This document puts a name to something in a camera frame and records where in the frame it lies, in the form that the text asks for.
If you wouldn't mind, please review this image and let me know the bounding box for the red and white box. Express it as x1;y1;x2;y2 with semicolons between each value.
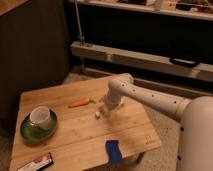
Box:
17;152;54;171

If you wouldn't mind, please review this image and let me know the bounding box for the white cup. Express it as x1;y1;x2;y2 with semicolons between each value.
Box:
29;106;51;130

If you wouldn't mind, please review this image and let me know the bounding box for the blue tape piece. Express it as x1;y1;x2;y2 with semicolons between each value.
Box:
105;140;123;164

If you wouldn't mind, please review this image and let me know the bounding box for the wooden table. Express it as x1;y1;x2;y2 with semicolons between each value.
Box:
10;77;161;171

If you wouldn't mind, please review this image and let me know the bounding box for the orange carrot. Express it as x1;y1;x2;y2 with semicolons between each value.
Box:
68;98;96;108

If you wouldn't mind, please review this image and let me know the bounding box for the black handle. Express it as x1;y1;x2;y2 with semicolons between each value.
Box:
169;58;200;68

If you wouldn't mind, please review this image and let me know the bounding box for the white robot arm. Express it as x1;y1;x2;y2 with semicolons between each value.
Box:
104;73;213;171

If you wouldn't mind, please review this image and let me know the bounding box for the green plate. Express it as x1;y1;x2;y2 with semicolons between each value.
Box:
20;111;58;143

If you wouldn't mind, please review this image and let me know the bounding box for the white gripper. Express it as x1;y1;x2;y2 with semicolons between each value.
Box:
104;90;123;110

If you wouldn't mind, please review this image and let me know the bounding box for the metal shelf rack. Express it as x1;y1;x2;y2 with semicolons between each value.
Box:
69;3;213;91

